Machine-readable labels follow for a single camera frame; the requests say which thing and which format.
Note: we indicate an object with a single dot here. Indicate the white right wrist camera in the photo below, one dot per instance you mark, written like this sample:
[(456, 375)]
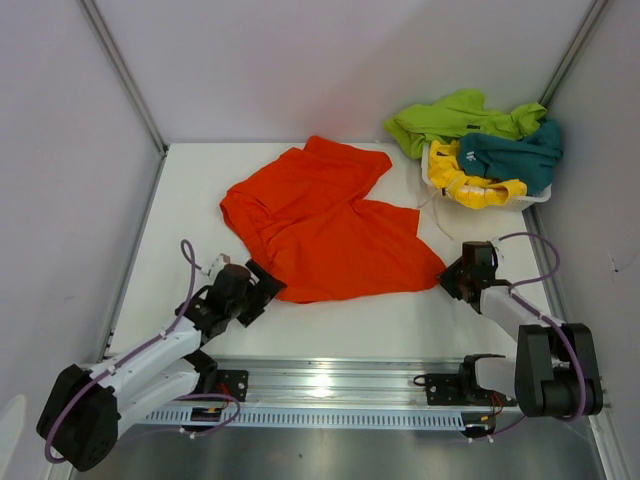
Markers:
[(497, 253)]

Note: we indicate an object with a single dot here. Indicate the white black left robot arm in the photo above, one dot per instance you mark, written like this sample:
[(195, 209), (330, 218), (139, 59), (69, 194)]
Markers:
[(90, 408)]

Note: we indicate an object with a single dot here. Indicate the orange shorts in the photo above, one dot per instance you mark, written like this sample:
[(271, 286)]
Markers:
[(306, 219)]

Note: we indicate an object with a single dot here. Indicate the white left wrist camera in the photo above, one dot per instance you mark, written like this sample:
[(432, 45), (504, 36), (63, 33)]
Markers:
[(212, 269)]

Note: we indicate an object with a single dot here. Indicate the white slotted cable duct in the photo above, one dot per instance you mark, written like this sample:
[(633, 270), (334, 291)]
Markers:
[(428, 420)]

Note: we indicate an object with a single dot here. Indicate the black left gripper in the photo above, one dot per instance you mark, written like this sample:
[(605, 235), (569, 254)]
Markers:
[(263, 291)]

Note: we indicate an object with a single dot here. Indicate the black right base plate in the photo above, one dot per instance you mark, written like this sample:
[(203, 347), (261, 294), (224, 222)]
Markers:
[(443, 389)]

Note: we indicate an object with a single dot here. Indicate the white plastic laundry basket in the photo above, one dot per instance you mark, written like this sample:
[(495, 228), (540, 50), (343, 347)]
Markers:
[(530, 197)]

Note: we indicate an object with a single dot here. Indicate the yellow shorts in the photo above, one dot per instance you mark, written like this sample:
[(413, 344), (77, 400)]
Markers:
[(460, 182)]

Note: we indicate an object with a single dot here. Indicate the teal shorts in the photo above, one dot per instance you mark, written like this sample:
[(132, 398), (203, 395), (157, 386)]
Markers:
[(531, 160)]

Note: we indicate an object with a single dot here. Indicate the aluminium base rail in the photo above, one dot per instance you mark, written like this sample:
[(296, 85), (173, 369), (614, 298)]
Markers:
[(315, 383)]

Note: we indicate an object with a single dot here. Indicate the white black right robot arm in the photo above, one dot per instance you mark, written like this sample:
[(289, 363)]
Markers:
[(554, 372)]

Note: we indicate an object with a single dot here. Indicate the left aluminium frame post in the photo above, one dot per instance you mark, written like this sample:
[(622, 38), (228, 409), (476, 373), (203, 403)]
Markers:
[(107, 42)]

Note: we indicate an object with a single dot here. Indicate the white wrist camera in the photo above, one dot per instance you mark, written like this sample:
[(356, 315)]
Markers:
[(212, 269), (497, 253)]

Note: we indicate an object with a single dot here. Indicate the aluminium frame post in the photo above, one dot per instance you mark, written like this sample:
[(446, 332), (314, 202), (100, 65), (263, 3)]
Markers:
[(587, 26), (107, 42)]

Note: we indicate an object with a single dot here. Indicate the lime green shorts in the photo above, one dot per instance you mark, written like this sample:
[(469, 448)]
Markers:
[(456, 115)]

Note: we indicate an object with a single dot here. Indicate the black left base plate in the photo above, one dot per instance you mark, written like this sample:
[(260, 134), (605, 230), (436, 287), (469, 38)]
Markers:
[(229, 382)]

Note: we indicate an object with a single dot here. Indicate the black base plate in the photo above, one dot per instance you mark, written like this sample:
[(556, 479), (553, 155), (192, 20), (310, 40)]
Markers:
[(443, 389), (229, 382)]

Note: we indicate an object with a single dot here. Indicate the right aluminium frame post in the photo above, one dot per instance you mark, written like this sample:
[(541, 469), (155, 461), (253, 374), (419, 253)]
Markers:
[(587, 26)]

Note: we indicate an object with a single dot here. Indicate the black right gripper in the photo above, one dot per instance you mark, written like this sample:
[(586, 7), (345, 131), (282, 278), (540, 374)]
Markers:
[(445, 279)]

